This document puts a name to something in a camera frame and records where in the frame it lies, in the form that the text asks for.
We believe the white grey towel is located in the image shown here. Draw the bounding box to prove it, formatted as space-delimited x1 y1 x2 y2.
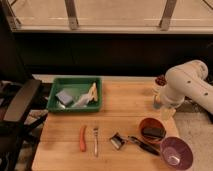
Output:
73 91 93 108

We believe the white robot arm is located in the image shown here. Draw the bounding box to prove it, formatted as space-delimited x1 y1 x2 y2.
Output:
160 60 213 121

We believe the orange bowl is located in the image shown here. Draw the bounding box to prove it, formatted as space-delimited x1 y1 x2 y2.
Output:
138 118 166 145

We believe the black sponge in bowl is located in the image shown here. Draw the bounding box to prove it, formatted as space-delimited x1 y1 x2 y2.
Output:
142 127 165 138

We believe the orange ball on cup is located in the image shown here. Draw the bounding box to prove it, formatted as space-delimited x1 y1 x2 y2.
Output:
153 95 162 109

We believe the cup of red items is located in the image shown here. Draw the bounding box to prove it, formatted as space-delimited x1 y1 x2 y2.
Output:
153 75 167 92

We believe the silver fork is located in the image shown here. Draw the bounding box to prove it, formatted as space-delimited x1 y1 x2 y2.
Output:
93 127 98 157

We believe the yellow banana peel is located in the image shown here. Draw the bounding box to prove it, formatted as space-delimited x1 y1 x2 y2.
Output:
91 83 98 102

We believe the orange carrot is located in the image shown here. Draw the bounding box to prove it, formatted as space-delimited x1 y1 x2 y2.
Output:
79 125 86 152

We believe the green plastic tray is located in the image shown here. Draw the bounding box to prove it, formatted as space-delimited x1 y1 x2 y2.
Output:
46 77 102 113

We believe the blue sponge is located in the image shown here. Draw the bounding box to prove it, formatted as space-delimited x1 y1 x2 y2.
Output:
56 90 73 106

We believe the black office chair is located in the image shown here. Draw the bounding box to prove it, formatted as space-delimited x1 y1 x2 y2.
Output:
0 79 47 171

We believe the black handled knife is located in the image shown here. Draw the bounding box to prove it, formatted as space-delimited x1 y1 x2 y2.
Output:
127 136 160 156

